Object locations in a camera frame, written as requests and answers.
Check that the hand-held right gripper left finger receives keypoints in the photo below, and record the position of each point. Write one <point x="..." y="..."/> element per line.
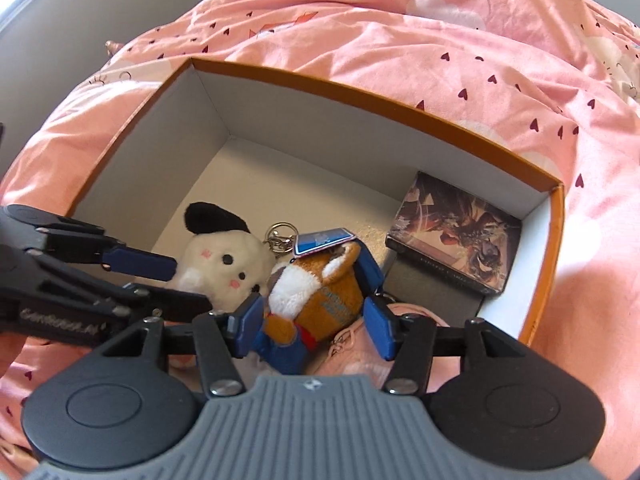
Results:
<point x="250" y="322"/>

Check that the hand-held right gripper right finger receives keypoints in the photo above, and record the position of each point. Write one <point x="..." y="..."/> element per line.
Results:
<point x="377" y="327"/>

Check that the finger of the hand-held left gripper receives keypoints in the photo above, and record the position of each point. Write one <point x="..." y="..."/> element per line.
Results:
<point x="150" y="302"/>
<point x="145" y="265"/>

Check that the pink fabric pouch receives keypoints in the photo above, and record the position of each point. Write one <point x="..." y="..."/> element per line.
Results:
<point x="350" y="355"/>

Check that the white plush with black ear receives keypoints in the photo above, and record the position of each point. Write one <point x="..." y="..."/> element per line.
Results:
<point x="225" y="260"/>

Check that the dark grey box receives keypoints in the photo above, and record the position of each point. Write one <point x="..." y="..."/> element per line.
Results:
<point x="430" y="285"/>

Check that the printed card box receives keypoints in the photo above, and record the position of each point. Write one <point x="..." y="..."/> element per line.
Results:
<point x="450" y="230"/>

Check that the orange cardboard box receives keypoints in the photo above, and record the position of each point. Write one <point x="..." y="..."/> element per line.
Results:
<point x="300" y="125"/>

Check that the small tan plush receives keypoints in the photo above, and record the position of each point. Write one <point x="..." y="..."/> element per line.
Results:
<point x="112" y="47"/>

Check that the pink printed blanket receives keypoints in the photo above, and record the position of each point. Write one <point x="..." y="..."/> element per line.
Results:
<point x="400" y="20"/>

